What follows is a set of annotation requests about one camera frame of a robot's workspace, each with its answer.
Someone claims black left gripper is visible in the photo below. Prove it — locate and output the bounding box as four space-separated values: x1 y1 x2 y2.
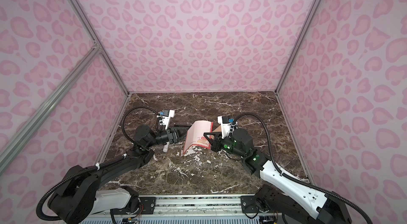
147 124 192 150

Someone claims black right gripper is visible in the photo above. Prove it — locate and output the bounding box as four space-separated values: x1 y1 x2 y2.
202 131 246 159

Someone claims pink red-bordered letter card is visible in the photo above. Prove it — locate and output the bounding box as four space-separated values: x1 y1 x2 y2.
182 120 213 155

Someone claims peach paper envelope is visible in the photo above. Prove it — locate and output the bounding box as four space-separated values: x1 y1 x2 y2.
213 126 222 133

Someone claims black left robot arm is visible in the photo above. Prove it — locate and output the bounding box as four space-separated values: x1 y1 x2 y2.
36 124 189 224

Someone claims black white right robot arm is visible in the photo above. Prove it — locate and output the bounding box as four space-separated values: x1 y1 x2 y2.
204 128 352 224

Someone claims white glue stick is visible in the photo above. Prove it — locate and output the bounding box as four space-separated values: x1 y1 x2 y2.
163 143 169 153

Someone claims left diagonal aluminium strut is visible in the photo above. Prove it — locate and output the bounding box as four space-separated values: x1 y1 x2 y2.
1 45 100 174

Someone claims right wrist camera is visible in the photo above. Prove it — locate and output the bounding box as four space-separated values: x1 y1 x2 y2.
217 116 235 138

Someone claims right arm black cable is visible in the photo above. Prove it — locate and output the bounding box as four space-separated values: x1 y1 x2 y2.
233 112 373 224

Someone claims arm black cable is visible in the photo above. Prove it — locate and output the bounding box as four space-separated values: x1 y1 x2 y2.
35 106 160 221
233 112 373 224

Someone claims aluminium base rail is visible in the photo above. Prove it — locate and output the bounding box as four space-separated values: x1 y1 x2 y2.
79 194 338 224

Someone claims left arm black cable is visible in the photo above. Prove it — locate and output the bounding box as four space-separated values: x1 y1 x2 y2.
35 106 160 221

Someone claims right corner aluminium post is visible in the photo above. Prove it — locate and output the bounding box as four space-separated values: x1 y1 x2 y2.
275 0 323 95

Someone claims corner aluminium post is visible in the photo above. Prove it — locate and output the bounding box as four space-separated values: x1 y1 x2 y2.
275 0 323 95
68 0 130 97

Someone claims left corner aluminium post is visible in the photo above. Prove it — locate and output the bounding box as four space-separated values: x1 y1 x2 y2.
68 0 130 97

